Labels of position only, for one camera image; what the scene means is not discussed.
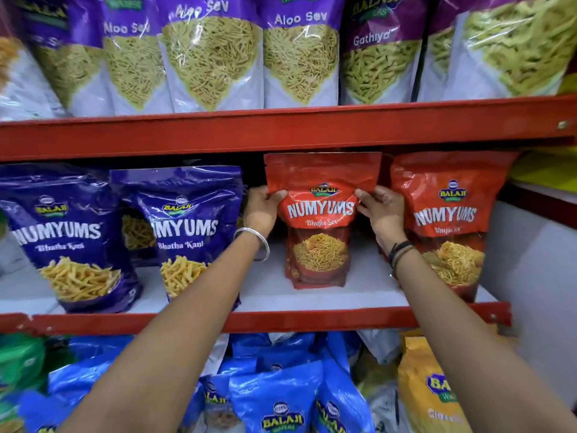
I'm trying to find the purple snack pouch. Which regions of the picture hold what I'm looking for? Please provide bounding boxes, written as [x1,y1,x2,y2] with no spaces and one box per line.
[120,205,159,268]
[0,162,143,314]
[110,165,245,311]

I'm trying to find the green snack packet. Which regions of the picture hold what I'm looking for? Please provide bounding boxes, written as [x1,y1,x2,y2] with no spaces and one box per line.
[0,333,48,397]

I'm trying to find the row of purple white packets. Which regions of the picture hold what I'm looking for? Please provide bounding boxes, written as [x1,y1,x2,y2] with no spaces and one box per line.
[0,0,577,122]

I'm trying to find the silver bangle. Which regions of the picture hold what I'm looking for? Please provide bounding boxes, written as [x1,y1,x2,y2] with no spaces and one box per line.
[233,227,270,262]

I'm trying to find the pile of blue packets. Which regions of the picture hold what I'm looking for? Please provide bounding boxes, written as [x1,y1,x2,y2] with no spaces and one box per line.
[17,332,376,433]

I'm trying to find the person's right hand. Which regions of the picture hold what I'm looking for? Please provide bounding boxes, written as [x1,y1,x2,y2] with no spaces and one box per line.
[354,185,409,254]

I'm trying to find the red metal shelf rack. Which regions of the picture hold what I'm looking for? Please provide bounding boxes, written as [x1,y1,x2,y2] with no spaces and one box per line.
[0,95,577,337]

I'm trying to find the red snack pouch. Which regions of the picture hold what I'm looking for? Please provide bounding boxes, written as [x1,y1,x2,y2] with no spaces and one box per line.
[390,150,520,303]
[264,152,383,290]

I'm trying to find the black thread wristbands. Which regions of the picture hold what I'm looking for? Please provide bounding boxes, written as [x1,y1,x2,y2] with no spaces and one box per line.
[388,241,417,279]

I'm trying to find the silver snack packet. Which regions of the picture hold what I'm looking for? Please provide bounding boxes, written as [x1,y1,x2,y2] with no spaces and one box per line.
[366,382,403,433]

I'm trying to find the yellow snack packet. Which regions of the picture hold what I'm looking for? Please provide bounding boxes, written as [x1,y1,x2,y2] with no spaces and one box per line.
[397,336,475,433]

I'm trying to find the yellow green packet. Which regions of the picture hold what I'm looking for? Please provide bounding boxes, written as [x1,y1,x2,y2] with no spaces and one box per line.
[509,146,577,195]

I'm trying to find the person's left hand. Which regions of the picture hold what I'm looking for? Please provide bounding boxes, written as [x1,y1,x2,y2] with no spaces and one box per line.
[243,185,288,240]

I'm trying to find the person's right forearm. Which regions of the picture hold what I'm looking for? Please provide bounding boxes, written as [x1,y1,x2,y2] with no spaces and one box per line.
[391,248,577,433]

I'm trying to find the person's left forearm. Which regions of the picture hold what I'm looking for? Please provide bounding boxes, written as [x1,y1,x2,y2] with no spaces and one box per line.
[58,232,271,433]

